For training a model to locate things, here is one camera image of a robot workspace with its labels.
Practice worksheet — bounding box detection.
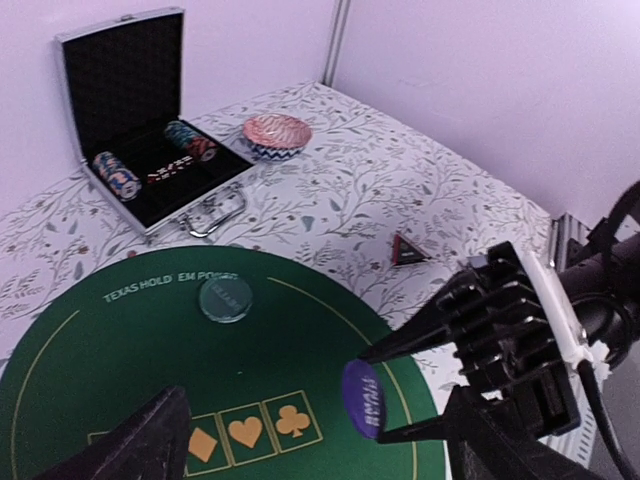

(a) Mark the floral white tablecloth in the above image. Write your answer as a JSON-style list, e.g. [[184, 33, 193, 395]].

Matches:
[[1, 83, 551, 366]]

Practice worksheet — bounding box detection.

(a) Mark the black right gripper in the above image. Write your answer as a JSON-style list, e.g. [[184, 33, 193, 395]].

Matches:
[[357, 242, 581, 444]]

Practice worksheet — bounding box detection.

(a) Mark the red dice row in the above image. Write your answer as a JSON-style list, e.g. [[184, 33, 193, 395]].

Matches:
[[146, 156, 195, 185]]

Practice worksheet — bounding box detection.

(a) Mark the right aluminium frame post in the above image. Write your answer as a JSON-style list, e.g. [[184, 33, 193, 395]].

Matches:
[[321, 0, 352, 87]]

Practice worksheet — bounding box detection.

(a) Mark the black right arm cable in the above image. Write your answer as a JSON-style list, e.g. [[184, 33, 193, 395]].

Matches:
[[574, 182, 640, 480]]

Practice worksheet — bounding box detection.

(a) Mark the left poker chip row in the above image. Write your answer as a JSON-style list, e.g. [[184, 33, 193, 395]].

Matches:
[[92, 151, 142, 202]]

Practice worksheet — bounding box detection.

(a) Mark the purple small blind button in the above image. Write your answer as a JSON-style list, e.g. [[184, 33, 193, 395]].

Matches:
[[341, 359, 387, 440]]

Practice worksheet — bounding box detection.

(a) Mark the poker chip row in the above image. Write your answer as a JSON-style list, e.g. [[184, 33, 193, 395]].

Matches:
[[92, 151, 142, 202], [164, 121, 218, 162]]

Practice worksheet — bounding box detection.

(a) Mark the triangular all in marker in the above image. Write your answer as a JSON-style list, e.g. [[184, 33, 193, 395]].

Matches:
[[391, 233, 431, 267]]

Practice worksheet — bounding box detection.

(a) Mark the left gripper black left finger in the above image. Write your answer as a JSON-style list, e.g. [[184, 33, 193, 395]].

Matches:
[[37, 386, 191, 479]]

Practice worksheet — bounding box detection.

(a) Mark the clear dealer button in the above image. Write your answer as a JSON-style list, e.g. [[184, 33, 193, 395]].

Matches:
[[198, 272, 253, 324]]

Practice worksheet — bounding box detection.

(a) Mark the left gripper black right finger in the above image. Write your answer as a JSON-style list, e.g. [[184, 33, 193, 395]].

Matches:
[[443, 387, 598, 479]]

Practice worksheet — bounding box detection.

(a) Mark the aluminium poker chip case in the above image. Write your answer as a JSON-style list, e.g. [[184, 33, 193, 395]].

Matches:
[[54, 7, 257, 238]]

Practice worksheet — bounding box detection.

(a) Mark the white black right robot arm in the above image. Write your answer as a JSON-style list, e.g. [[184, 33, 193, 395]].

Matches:
[[360, 186, 639, 438]]

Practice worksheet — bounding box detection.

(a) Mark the red blue patterned bowl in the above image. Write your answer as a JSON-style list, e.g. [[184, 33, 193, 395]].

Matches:
[[242, 113, 313, 162]]

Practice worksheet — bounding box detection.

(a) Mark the right poker chip row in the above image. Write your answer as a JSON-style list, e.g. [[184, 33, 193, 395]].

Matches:
[[164, 121, 218, 162]]

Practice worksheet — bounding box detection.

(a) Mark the green round poker mat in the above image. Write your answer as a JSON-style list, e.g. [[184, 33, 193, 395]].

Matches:
[[1, 247, 446, 479]]

